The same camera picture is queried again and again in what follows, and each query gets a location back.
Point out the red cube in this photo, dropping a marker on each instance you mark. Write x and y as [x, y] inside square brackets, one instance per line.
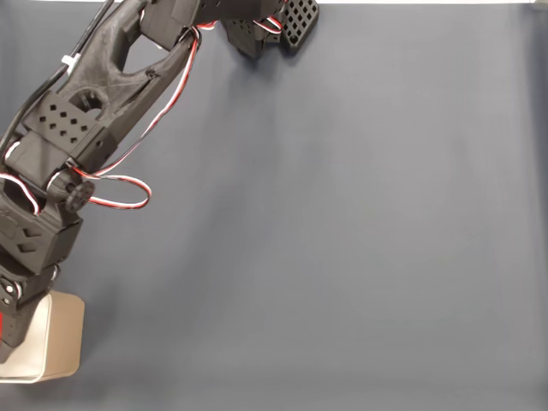
[1, 327]

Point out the beige open box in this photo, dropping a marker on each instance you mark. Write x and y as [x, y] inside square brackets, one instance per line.
[64, 338]

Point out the dark blue table mat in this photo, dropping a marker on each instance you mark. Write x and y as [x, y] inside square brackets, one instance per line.
[321, 214]

